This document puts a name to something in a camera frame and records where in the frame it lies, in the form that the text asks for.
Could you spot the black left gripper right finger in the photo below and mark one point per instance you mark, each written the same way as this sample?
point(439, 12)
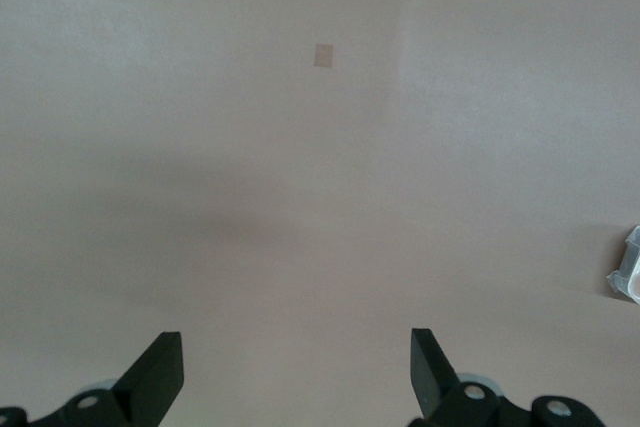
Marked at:
point(435, 377)

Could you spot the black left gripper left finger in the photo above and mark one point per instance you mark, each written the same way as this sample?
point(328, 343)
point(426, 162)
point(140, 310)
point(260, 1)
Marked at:
point(150, 382)

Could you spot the brown tape patch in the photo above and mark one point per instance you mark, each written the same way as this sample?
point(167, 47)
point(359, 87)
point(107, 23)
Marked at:
point(323, 55)

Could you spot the clear plastic egg box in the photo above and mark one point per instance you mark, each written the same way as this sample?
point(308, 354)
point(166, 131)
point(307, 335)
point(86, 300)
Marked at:
point(631, 267)

